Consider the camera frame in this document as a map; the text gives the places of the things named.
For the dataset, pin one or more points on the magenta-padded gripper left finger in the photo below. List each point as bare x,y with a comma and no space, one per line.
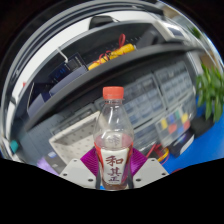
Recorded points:
78,173

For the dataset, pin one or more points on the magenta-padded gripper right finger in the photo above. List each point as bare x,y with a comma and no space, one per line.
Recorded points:
151,171

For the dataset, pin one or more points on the clear red-capped drink bottle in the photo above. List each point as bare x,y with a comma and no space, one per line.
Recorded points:
113,133

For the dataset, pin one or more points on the yellow multimeter with red leads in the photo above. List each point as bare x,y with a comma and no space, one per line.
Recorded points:
161,153

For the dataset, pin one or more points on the dark grey labelled box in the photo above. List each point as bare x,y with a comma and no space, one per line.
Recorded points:
54,159

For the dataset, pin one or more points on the white dotted fabric tray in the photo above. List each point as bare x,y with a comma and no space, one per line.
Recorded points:
73,140

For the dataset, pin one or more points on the dark blue product box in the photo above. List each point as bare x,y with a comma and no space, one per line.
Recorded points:
181,143

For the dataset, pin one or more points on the grey cabinet with coloured drawers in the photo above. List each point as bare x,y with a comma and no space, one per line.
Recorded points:
173,126

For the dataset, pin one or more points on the black zip case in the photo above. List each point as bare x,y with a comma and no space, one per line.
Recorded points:
201,126

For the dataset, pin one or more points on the green potted plant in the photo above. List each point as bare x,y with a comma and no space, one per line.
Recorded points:
210,93

